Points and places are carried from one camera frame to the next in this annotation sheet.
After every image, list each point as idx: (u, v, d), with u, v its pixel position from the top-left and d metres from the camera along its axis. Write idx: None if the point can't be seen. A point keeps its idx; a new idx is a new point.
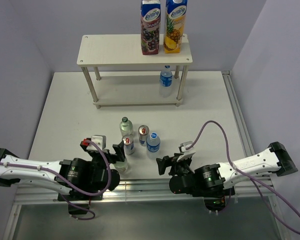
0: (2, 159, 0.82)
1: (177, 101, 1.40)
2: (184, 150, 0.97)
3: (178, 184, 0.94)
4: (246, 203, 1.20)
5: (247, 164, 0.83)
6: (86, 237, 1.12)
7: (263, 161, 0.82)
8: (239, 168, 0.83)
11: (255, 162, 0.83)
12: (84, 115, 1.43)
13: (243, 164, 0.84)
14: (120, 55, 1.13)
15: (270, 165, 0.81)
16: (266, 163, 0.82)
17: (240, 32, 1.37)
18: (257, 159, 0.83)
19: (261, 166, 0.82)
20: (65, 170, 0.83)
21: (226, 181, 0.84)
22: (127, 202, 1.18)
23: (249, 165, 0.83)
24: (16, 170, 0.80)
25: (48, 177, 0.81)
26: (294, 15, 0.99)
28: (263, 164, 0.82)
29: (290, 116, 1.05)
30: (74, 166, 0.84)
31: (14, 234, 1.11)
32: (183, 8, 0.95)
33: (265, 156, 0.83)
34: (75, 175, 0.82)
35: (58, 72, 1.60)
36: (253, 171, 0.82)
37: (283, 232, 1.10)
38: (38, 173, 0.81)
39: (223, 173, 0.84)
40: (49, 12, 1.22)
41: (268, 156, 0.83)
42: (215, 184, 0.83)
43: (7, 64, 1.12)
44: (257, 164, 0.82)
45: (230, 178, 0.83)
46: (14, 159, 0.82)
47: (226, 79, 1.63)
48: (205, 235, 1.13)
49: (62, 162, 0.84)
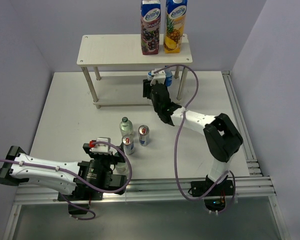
0: (16, 157, 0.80)
1: (176, 101, 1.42)
2: (154, 74, 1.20)
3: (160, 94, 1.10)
4: (246, 203, 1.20)
5: (192, 115, 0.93)
6: (85, 237, 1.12)
7: (201, 118, 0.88)
8: (186, 113, 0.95)
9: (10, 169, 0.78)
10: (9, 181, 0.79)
11: (197, 116, 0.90)
12: (84, 115, 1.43)
13: (191, 112, 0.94)
14: (120, 55, 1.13)
15: (201, 123, 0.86)
16: (201, 121, 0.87)
17: (239, 32, 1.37)
18: (200, 115, 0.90)
19: (196, 120, 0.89)
20: (83, 171, 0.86)
21: (173, 115, 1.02)
22: (127, 202, 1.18)
23: (192, 116, 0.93)
24: (32, 169, 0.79)
25: (67, 178, 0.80)
26: (294, 15, 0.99)
28: (198, 119, 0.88)
29: (290, 115, 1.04)
30: (92, 168, 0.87)
31: (14, 234, 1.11)
32: (183, 8, 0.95)
33: (206, 117, 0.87)
34: (93, 176, 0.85)
35: (58, 72, 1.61)
36: (190, 120, 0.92)
37: (283, 232, 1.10)
38: (57, 174, 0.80)
39: (176, 112, 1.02)
40: (50, 12, 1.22)
41: (208, 118, 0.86)
42: (167, 115, 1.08)
43: (6, 64, 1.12)
44: (196, 117, 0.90)
45: (174, 115, 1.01)
46: (29, 158, 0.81)
47: (226, 79, 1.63)
48: (205, 235, 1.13)
49: (80, 162, 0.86)
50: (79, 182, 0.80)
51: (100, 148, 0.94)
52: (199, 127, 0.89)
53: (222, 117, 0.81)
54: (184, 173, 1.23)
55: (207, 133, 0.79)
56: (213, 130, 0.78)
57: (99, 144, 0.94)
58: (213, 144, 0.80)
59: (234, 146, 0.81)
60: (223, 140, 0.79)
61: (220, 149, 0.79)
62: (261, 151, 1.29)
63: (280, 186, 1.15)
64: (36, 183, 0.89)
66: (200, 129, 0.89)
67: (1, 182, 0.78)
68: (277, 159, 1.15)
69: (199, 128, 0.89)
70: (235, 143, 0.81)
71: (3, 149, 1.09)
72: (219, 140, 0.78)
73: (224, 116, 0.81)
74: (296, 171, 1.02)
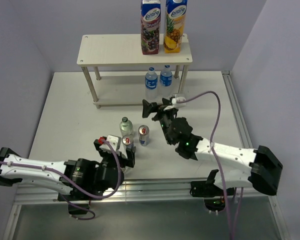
0: (5, 158, 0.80)
1: None
2: (175, 103, 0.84)
3: (181, 126, 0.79)
4: (246, 203, 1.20)
5: (223, 149, 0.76)
6: (85, 237, 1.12)
7: (239, 154, 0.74)
8: (215, 148, 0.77)
9: None
10: (0, 182, 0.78)
11: (231, 151, 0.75)
12: (84, 115, 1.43)
13: (221, 147, 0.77)
14: (120, 55, 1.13)
15: (241, 161, 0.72)
16: (240, 157, 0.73)
17: (240, 32, 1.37)
18: (235, 150, 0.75)
19: (233, 157, 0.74)
20: (70, 171, 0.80)
21: (197, 152, 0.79)
22: (127, 202, 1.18)
23: (224, 151, 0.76)
24: (20, 169, 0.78)
25: (53, 177, 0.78)
26: (295, 15, 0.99)
28: (236, 156, 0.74)
29: (290, 114, 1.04)
30: (79, 166, 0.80)
31: (14, 234, 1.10)
32: (183, 8, 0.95)
33: (244, 152, 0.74)
34: (79, 175, 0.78)
35: (58, 72, 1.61)
36: (223, 157, 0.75)
37: (283, 232, 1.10)
38: (43, 173, 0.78)
39: (200, 146, 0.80)
40: (50, 12, 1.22)
41: (248, 153, 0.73)
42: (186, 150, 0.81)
43: (6, 64, 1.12)
44: (231, 153, 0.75)
45: (200, 152, 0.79)
46: (17, 159, 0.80)
47: (226, 79, 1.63)
48: (205, 235, 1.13)
49: (66, 161, 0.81)
50: (65, 181, 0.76)
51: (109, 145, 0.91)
52: (238, 165, 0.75)
53: (263, 150, 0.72)
54: (185, 173, 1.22)
55: (253, 173, 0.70)
56: (260, 170, 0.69)
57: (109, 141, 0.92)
58: (261, 183, 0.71)
59: (277, 177, 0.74)
60: (271, 177, 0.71)
61: (272, 188, 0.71)
62: None
63: (280, 186, 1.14)
64: (30, 183, 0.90)
66: (236, 166, 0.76)
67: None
68: None
69: (236, 165, 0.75)
70: (277, 173, 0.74)
71: None
72: (269, 178, 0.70)
73: (265, 149, 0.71)
74: (297, 171, 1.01)
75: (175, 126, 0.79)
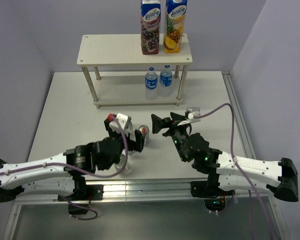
0: (0, 169, 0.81)
1: (177, 101, 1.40)
2: (191, 118, 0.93)
3: (198, 143, 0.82)
4: (246, 203, 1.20)
5: (247, 164, 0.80)
6: (85, 237, 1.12)
7: (265, 169, 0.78)
8: (238, 163, 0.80)
9: None
10: (1, 192, 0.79)
11: (257, 166, 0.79)
12: (84, 115, 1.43)
13: (245, 162, 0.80)
14: (120, 55, 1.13)
15: (269, 175, 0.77)
16: (267, 172, 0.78)
17: (240, 32, 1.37)
18: (260, 165, 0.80)
19: (260, 172, 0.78)
20: (72, 160, 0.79)
21: (220, 167, 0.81)
22: (127, 202, 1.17)
23: (250, 166, 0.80)
24: (20, 174, 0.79)
25: (57, 169, 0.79)
26: (294, 15, 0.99)
28: (263, 171, 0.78)
29: (290, 114, 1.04)
30: (79, 152, 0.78)
31: (14, 234, 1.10)
32: (183, 8, 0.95)
33: (269, 166, 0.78)
34: (83, 159, 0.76)
35: (58, 72, 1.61)
36: (251, 172, 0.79)
37: (283, 232, 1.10)
38: (45, 170, 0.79)
39: (221, 161, 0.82)
40: (50, 12, 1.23)
41: (273, 167, 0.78)
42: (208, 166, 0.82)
43: (6, 64, 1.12)
44: (257, 168, 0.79)
45: (224, 167, 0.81)
46: (14, 166, 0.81)
47: (226, 79, 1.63)
48: (205, 235, 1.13)
49: (65, 151, 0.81)
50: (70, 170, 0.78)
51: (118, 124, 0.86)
52: (264, 178, 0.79)
53: (288, 164, 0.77)
54: (185, 173, 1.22)
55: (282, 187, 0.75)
56: (287, 183, 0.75)
57: (117, 119, 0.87)
58: (288, 195, 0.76)
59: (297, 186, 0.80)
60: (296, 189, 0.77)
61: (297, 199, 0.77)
62: (261, 151, 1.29)
63: None
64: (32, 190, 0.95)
66: (261, 179, 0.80)
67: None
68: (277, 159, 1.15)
69: (262, 179, 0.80)
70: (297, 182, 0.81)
71: (3, 149, 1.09)
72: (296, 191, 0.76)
73: (289, 162, 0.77)
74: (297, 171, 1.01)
75: (191, 145, 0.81)
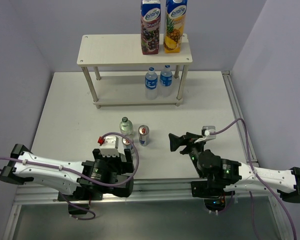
0: (20, 155, 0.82)
1: (177, 101, 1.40)
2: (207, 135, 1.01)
3: (209, 159, 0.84)
4: (246, 203, 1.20)
5: (265, 175, 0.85)
6: (85, 237, 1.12)
7: (282, 178, 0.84)
8: (258, 174, 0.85)
9: (13, 168, 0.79)
10: (12, 180, 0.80)
11: (274, 176, 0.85)
12: (84, 115, 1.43)
13: (263, 172, 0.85)
14: (119, 55, 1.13)
15: (286, 184, 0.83)
16: (283, 181, 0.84)
17: (240, 32, 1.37)
18: (276, 174, 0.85)
19: (278, 181, 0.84)
20: (87, 171, 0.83)
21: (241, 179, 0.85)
22: (127, 202, 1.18)
23: (270, 176, 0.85)
24: (36, 169, 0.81)
25: (70, 178, 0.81)
26: (294, 16, 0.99)
28: (280, 180, 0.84)
29: (290, 114, 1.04)
30: (97, 168, 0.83)
31: (14, 234, 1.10)
32: (183, 8, 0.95)
33: (285, 175, 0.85)
34: (97, 176, 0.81)
35: (58, 72, 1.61)
36: (270, 182, 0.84)
37: (283, 232, 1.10)
38: (60, 173, 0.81)
39: (242, 172, 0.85)
40: (50, 12, 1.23)
41: (288, 176, 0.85)
42: (230, 178, 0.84)
43: (6, 64, 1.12)
44: (275, 178, 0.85)
45: (245, 179, 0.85)
46: (33, 157, 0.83)
47: (226, 79, 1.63)
48: (205, 235, 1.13)
49: (84, 162, 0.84)
50: (83, 181, 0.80)
51: (109, 145, 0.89)
52: (280, 187, 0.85)
53: None
54: (185, 173, 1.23)
55: (297, 194, 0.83)
56: None
57: (107, 141, 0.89)
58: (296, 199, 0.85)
59: None
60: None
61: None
62: (261, 151, 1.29)
63: None
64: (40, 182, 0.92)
66: (277, 187, 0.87)
67: (4, 180, 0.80)
68: (277, 159, 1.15)
69: (277, 187, 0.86)
70: None
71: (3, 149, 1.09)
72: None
73: None
74: None
75: (203, 162, 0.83)
